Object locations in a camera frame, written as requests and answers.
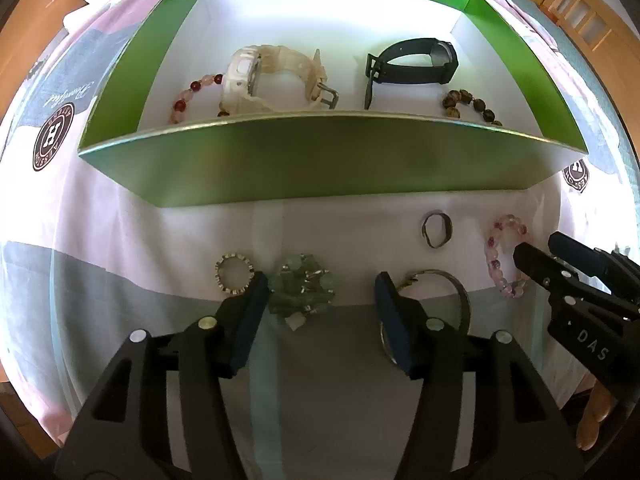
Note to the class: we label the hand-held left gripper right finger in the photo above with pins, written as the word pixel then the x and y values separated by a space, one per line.
pixel 392 320

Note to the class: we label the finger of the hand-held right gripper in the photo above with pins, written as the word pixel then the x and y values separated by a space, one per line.
pixel 575 255
pixel 542 270

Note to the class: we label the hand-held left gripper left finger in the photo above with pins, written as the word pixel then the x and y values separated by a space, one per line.
pixel 245 320

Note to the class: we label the silver metal bangle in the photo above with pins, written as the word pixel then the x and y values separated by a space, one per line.
pixel 462 295

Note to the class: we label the green cardboard box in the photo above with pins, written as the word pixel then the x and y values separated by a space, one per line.
pixel 330 160

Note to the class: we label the black wrist watch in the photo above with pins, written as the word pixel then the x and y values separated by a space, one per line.
pixel 435 60

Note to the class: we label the white plastic watch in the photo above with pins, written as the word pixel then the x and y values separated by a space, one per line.
pixel 240 75

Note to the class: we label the person's right hand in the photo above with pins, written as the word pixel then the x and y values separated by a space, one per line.
pixel 595 410

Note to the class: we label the checked bed sheet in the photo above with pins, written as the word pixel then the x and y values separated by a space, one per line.
pixel 350 385

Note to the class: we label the wooden bed frame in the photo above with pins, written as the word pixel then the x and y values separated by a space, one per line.
pixel 585 15

